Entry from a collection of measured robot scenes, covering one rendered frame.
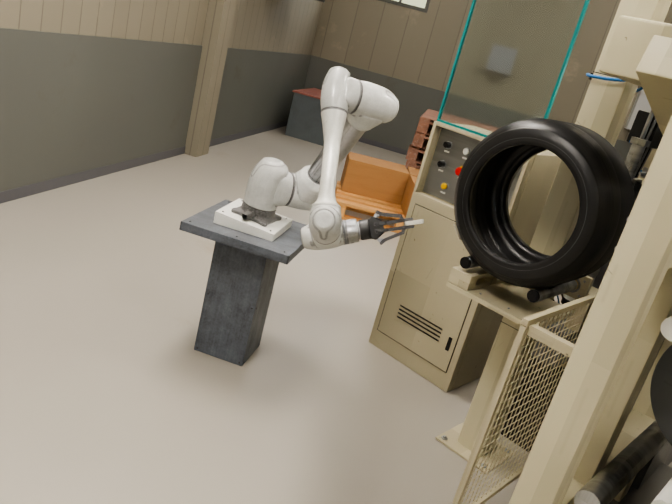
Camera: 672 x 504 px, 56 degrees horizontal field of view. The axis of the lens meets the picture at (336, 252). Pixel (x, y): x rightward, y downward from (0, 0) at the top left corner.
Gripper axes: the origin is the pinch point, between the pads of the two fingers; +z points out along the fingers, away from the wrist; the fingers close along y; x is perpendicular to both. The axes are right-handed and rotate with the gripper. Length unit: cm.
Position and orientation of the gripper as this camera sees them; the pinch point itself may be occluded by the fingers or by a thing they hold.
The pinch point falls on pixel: (413, 222)
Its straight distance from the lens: 234.9
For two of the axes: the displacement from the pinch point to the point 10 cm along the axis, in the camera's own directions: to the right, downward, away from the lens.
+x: 0.0, -0.2, -10.0
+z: 9.9, -1.4, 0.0
